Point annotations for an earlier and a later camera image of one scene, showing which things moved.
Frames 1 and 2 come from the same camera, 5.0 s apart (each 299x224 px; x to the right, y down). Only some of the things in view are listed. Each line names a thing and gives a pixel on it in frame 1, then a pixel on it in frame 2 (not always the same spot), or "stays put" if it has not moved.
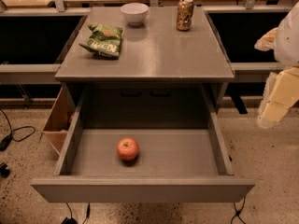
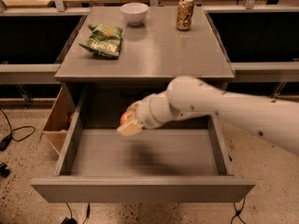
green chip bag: (104, 40) stays put
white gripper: (289, 37) → (143, 112)
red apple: (127, 148) → (127, 117)
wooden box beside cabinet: (57, 125) stays put
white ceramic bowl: (135, 12) stays put
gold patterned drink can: (185, 14) stays put
